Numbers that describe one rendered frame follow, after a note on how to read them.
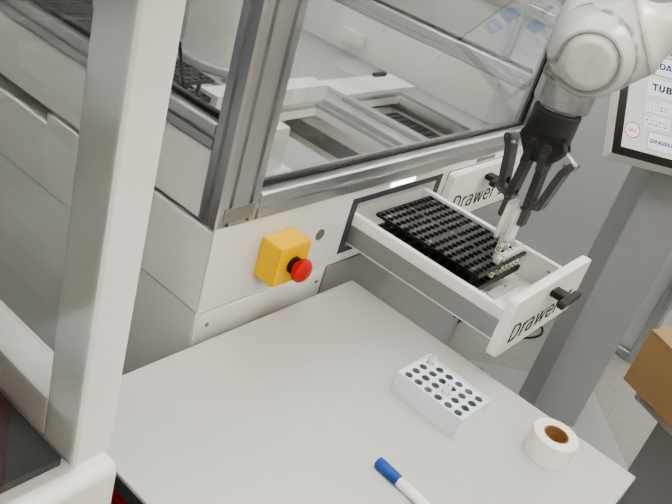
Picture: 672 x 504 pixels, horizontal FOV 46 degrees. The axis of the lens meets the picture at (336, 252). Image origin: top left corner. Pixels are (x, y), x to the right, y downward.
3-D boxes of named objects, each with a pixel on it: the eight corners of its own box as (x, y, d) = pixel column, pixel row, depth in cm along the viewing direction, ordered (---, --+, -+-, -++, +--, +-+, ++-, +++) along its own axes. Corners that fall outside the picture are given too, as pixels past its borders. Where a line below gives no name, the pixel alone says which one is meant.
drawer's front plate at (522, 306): (568, 308, 146) (592, 258, 141) (493, 359, 124) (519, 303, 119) (559, 303, 147) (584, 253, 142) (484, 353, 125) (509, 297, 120)
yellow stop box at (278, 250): (305, 279, 126) (316, 241, 122) (274, 291, 120) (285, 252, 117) (283, 263, 128) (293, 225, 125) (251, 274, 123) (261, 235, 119)
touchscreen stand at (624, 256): (635, 503, 230) (832, 202, 181) (491, 475, 224) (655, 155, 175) (587, 392, 274) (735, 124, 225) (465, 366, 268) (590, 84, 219)
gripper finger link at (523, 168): (537, 142, 122) (529, 137, 123) (506, 202, 128) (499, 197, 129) (547, 139, 125) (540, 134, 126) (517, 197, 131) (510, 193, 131)
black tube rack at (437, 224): (513, 280, 145) (526, 251, 142) (465, 307, 132) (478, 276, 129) (419, 223, 156) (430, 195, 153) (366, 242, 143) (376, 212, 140)
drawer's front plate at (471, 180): (504, 198, 184) (522, 156, 179) (438, 222, 163) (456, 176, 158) (498, 194, 185) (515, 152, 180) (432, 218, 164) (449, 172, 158)
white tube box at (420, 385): (482, 418, 120) (491, 400, 119) (452, 439, 114) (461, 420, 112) (421, 371, 126) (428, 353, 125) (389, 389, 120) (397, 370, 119)
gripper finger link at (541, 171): (552, 141, 125) (560, 144, 124) (529, 204, 130) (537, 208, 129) (541, 144, 122) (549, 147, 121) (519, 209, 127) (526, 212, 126)
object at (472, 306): (559, 298, 145) (572, 271, 142) (492, 342, 126) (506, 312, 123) (393, 198, 164) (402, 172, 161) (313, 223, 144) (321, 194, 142)
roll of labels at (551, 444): (527, 464, 114) (537, 445, 112) (520, 432, 120) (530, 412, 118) (572, 476, 114) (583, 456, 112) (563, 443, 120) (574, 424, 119)
